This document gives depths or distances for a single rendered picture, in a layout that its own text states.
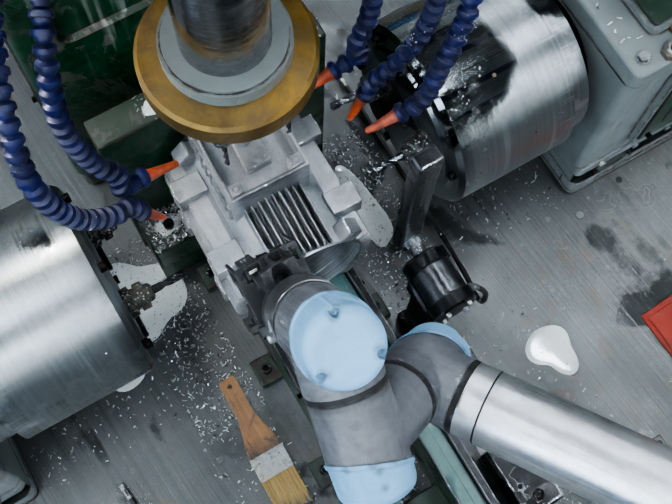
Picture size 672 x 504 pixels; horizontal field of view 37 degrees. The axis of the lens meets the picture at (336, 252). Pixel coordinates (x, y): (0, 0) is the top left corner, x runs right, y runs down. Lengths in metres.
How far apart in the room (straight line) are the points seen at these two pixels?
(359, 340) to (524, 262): 0.71
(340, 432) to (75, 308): 0.37
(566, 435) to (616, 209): 0.67
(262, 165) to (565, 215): 0.54
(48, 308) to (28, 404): 0.11
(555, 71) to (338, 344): 0.54
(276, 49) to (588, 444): 0.46
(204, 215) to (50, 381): 0.26
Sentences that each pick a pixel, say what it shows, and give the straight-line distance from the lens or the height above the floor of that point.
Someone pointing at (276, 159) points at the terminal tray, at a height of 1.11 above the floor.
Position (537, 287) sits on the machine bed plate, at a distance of 1.48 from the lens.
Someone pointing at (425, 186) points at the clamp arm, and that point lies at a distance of 1.07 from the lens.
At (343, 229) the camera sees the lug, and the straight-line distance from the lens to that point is 1.16.
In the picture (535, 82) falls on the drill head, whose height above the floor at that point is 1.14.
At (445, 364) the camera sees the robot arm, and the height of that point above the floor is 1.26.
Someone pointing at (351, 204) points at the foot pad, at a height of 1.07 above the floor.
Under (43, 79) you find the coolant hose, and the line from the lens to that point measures 0.93.
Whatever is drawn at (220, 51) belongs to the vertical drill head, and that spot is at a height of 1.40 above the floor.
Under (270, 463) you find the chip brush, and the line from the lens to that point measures 1.38.
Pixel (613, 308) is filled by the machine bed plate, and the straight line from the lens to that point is 1.50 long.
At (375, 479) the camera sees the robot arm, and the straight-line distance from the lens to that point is 0.86.
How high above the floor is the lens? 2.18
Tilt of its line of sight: 72 degrees down
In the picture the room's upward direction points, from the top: 4 degrees clockwise
